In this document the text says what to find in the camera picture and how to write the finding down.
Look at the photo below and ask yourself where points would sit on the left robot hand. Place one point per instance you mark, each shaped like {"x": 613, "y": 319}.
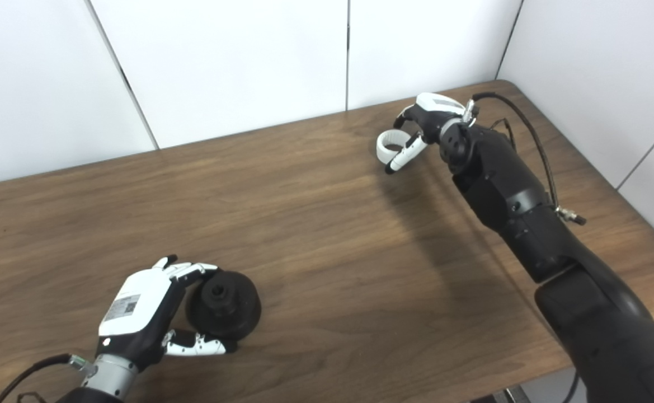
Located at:
{"x": 133, "y": 308}

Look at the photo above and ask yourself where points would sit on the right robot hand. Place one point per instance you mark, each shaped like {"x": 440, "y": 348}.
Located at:
{"x": 436, "y": 109}

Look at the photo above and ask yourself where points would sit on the round black part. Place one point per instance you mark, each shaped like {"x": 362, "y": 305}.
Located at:
{"x": 231, "y": 313}

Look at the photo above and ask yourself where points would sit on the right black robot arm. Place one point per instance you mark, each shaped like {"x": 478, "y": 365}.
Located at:
{"x": 528, "y": 212}

